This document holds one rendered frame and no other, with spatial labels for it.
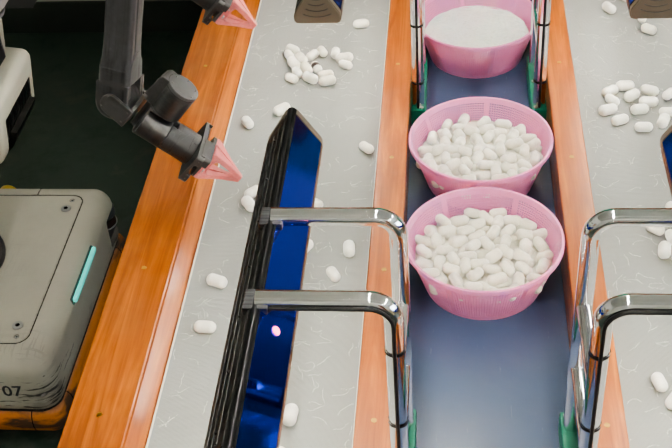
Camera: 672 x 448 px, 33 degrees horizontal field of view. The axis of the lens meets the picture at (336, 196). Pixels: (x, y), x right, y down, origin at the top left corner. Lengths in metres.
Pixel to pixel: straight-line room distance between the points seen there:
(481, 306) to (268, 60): 0.84
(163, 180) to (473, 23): 0.82
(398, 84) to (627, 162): 0.48
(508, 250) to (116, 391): 0.68
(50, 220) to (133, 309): 1.03
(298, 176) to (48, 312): 1.19
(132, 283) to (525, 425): 0.67
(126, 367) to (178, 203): 0.39
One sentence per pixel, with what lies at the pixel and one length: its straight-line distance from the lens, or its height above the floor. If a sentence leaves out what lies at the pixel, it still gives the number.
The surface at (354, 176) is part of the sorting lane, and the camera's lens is 2.11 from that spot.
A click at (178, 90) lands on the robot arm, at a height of 1.01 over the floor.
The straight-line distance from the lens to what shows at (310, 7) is 1.96.
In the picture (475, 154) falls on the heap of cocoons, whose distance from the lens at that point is 2.15.
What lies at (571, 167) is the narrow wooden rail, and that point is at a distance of 2.09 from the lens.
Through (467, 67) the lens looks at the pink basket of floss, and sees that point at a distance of 2.46.
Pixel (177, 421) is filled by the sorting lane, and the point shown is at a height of 0.74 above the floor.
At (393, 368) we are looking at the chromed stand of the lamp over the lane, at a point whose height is 1.01.
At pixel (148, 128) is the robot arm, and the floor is 0.94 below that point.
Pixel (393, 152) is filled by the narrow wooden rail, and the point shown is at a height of 0.76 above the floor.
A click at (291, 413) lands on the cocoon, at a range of 1.69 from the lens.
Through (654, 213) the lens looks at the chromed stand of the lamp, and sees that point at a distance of 1.45.
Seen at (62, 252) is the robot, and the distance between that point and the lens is 2.78.
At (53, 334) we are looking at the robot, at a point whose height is 0.26.
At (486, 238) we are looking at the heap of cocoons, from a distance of 1.97.
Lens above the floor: 2.04
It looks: 39 degrees down
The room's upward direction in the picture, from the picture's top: 5 degrees counter-clockwise
